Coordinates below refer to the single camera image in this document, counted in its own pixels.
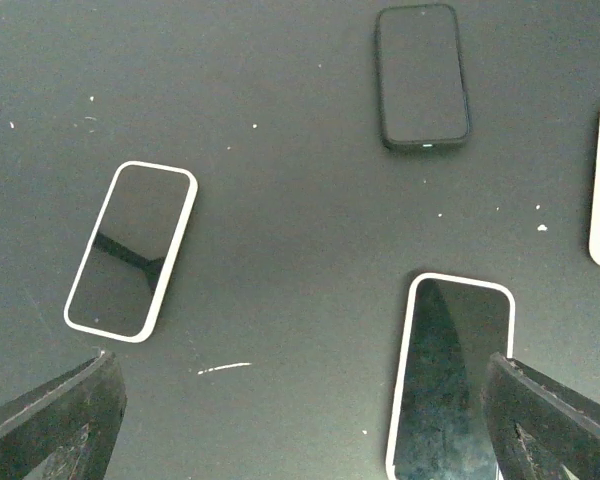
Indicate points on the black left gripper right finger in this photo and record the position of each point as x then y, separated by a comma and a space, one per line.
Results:
538, 427

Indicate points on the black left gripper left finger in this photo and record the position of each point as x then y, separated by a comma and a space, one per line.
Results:
68, 425

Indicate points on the phone in cream case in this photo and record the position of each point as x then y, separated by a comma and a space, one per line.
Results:
124, 272

